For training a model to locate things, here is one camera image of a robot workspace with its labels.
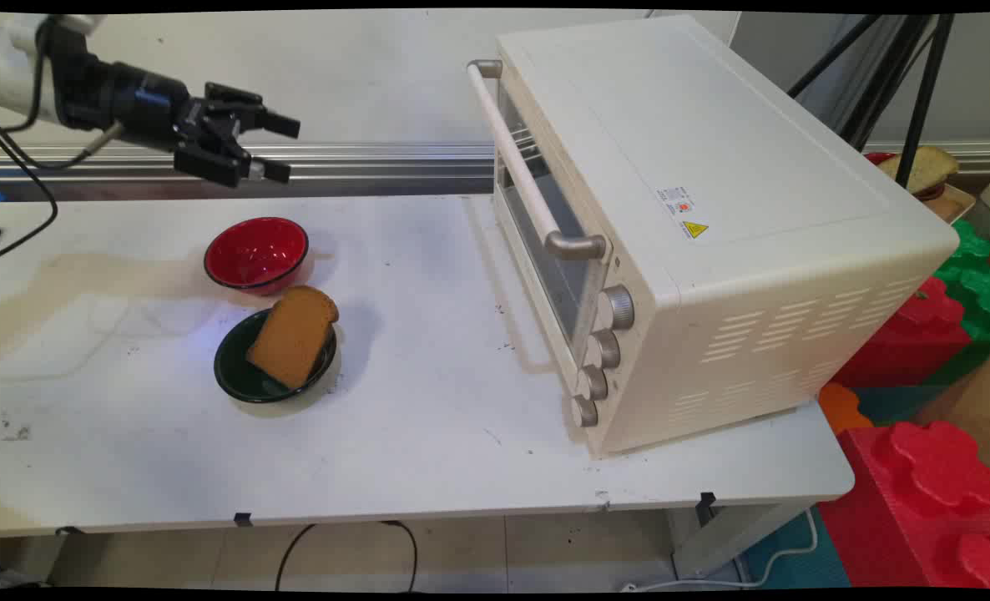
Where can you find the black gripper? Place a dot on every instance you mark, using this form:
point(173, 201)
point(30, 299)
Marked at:
point(149, 104)

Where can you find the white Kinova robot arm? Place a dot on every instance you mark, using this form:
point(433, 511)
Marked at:
point(7, 71)

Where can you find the red bowl with dark rim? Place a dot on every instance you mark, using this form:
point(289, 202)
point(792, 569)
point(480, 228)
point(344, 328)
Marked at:
point(255, 253)

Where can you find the brown toast slice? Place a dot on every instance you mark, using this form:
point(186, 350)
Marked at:
point(293, 336)

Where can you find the dark green bowl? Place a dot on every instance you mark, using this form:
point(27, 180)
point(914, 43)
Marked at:
point(240, 371)

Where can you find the black table clip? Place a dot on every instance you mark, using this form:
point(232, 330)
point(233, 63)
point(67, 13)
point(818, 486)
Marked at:
point(243, 518)
point(705, 501)

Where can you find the silver oven knob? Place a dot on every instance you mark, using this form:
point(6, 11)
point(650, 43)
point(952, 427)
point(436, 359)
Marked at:
point(618, 308)
point(604, 351)
point(593, 383)
point(584, 411)

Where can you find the white label sticker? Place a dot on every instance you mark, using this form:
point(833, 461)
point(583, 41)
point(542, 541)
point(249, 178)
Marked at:
point(677, 200)

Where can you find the yellow warning sticker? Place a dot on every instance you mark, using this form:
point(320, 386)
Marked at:
point(694, 229)

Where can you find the cream toaster oven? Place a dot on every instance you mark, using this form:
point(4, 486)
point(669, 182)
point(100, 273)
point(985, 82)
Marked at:
point(712, 150)

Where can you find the white table leg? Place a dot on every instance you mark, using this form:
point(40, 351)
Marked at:
point(737, 534)

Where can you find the orange foam block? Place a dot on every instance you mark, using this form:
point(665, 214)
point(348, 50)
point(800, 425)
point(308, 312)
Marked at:
point(844, 407)

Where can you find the black tripod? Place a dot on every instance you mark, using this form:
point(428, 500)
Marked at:
point(921, 100)

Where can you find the pale bread slice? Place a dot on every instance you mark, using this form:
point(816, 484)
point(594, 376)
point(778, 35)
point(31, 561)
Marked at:
point(929, 169)

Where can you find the blue floor mat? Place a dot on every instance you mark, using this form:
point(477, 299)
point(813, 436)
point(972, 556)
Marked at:
point(795, 555)

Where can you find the beige tray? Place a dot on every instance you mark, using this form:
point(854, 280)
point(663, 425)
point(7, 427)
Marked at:
point(956, 204)

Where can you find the green foam block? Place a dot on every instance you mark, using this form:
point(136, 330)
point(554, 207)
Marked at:
point(979, 288)

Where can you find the large red foam block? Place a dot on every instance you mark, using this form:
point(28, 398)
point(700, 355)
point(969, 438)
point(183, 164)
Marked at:
point(921, 501)

